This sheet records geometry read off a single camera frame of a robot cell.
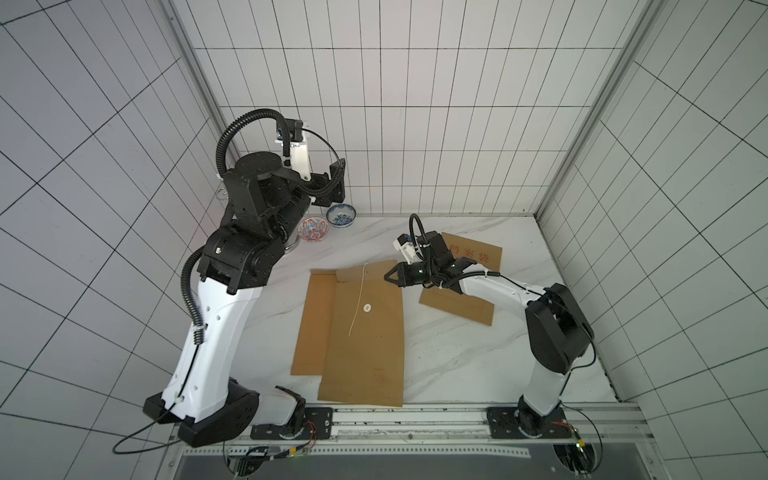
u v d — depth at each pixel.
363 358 0.83
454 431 0.73
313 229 1.14
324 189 0.42
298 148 0.44
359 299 0.88
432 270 0.70
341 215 1.18
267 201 0.37
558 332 0.47
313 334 0.88
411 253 0.80
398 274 0.78
